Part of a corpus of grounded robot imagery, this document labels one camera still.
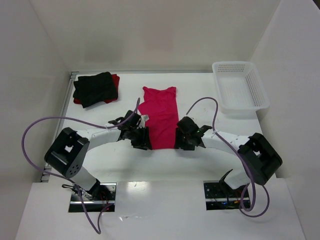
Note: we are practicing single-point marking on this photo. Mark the black folded t shirt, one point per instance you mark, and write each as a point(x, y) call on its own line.
point(96, 87)

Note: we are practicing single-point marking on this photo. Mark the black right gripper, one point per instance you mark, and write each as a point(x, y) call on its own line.
point(182, 139)

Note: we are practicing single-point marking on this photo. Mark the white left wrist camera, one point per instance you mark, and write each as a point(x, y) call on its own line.
point(144, 118)

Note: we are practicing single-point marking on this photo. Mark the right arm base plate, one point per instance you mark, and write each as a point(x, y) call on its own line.
point(221, 197)

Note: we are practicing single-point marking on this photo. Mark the white plastic basket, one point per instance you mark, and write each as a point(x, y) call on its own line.
point(239, 87)

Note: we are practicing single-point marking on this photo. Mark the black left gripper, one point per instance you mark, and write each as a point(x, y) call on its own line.
point(141, 137)

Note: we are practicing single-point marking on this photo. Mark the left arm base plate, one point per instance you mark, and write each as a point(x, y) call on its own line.
point(93, 204)

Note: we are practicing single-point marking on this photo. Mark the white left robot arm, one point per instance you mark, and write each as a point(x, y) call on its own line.
point(68, 151)

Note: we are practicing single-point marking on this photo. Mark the pink t shirt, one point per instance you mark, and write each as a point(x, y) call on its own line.
point(161, 108)

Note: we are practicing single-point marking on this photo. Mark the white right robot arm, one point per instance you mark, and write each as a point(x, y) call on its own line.
point(258, 158)

